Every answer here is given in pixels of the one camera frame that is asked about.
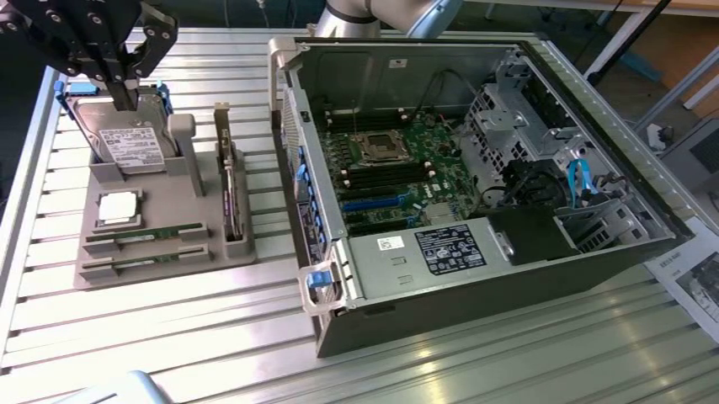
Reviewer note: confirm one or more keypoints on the green motherboard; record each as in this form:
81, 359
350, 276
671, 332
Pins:
394, 168

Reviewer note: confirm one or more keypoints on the black expansion slot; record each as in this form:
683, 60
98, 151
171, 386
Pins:
382, 226

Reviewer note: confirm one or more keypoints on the black slanted pole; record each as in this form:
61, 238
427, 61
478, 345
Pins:
631, 40

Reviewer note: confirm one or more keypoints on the grey power supply unit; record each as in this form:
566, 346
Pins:
422, 261

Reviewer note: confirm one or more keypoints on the black RAM slot bank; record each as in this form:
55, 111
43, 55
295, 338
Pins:
362, 120
387, 174

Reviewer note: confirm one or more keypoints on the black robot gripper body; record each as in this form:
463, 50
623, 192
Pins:
61, 17

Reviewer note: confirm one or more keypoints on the green RAM stick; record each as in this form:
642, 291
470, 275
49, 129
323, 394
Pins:
140, 264
143, 236

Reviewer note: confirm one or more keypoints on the blue disk caddy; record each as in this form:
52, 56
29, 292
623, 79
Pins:
63, 94

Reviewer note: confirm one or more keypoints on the metal disk bay cage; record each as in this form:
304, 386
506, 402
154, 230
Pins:
506, 130

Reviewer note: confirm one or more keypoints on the white power strip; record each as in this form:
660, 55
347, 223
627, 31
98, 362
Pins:
659, 135

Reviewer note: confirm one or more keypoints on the silver CPU chip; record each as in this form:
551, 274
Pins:
119, 208

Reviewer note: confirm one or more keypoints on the silver hard disk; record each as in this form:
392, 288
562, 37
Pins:
126, 134

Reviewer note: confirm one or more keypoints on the black plastic air shroud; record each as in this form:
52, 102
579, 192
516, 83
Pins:
531, 235

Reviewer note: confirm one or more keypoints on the grey parts rack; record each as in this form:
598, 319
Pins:
168, 227

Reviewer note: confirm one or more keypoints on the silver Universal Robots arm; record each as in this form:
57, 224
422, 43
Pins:
364, 14

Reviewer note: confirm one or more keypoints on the white printed paper sheet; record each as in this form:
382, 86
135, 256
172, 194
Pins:
688, 273

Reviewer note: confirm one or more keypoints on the blue expansion slot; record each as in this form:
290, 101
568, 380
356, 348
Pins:
375, 203

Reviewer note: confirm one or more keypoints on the black graphics card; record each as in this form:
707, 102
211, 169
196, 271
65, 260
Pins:
230, 177

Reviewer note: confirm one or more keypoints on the metal CPU socket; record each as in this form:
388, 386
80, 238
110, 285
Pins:
378, 146

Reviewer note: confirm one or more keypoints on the light blue grey object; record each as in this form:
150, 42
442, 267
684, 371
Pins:
115, 389

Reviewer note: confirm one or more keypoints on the blue case latch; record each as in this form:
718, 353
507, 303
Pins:
318, 280

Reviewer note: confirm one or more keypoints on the black open PC case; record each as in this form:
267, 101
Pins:
494, 269

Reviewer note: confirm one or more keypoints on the silver chipset heat sink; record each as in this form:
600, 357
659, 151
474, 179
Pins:
444, 214

